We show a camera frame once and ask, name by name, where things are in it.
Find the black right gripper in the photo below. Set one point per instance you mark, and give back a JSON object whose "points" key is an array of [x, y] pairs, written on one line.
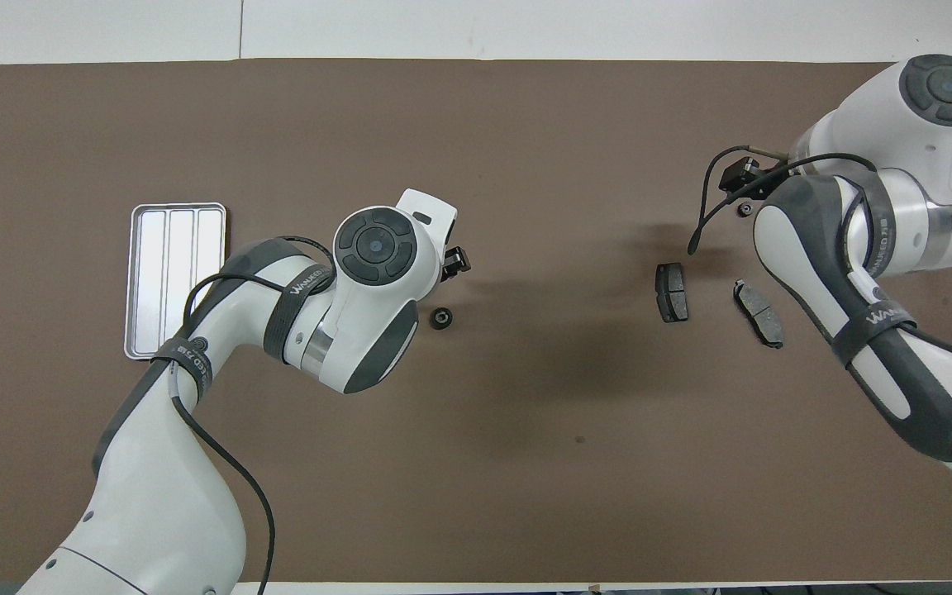
{"points": [[755, 180]]}

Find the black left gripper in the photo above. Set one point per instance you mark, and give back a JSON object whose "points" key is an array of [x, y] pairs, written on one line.
{"points": [[447, 268]]}

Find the large black bearing gear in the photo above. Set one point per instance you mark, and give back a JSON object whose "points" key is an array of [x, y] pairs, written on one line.
{"points": [[440, 318]]}

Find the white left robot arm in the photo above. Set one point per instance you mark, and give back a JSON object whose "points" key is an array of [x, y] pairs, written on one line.
{"points": [[154, 496]]}

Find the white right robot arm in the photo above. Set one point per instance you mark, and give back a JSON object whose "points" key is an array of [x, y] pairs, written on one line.
{"points": [[922, 140]]}

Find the silver metal tray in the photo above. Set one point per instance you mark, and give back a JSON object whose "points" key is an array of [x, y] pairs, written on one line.
{"points": [[149, 264]]}

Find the short dark brake pad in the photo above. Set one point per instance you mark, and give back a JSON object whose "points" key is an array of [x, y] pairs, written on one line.
{"points": [[672, 293]]}

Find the long dark brake pad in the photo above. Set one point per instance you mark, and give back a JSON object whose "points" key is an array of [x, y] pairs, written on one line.
{"points": [[759, 312]]}

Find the brown table mat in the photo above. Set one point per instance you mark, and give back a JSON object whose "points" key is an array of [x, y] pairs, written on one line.
{"points": [[542, 124]]}

